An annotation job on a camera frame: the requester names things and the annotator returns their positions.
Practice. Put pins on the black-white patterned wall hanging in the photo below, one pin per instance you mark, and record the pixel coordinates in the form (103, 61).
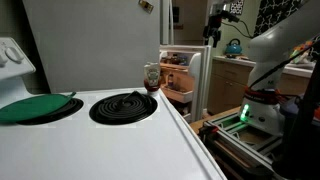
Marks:
(270, 16)

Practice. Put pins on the white freezer door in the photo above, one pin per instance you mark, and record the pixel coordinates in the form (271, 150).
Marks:
(166, 21)

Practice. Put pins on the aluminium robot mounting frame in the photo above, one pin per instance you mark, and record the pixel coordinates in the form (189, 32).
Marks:
(246, 140)

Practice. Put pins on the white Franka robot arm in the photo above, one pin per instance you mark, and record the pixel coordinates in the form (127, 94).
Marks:
(270, 50)

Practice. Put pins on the grey refrigerator body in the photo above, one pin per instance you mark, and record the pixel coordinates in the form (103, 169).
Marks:
(93, 46)

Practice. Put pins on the small bottle purple-blue cap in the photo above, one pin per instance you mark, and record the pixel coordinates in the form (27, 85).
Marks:
(170, 81)

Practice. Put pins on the green pot holder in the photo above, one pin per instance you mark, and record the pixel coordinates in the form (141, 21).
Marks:
(33, 106)

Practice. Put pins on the black foreground stand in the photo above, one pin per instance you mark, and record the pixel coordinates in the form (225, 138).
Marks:
(300, 143)

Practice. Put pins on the white stove knob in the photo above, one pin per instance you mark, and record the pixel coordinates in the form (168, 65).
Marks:
(14, 55)

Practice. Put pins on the wooden kitchen counter cabinet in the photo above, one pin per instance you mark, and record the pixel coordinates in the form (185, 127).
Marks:
(226, 83)

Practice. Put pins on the dark jar in door shelf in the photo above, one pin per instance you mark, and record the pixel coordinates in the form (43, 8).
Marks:
(175, 60)

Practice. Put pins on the black coil burner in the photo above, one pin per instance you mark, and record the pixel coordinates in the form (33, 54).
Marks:
(68, 108)
(120, 108)

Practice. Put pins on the colourful patterned cloth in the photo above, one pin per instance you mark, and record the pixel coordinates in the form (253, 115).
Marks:
(301, 50)

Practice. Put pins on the white electric stove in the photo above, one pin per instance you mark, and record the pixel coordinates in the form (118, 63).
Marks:
(116, 150)

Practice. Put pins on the small fridge magnet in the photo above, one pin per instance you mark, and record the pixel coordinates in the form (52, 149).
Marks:
(145, 5)

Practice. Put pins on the small glass jar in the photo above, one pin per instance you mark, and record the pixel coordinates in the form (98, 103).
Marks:
(152, 78)

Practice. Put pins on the white fridge door with shelves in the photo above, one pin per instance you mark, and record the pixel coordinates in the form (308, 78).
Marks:
(196, 76)

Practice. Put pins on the teal kettle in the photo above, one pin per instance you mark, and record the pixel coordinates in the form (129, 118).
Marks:
(233, 48)

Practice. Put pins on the small black-white wall picture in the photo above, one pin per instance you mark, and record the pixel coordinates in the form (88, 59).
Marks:
(237, 6)

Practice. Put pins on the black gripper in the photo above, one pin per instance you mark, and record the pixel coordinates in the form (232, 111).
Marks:
(214, 22)

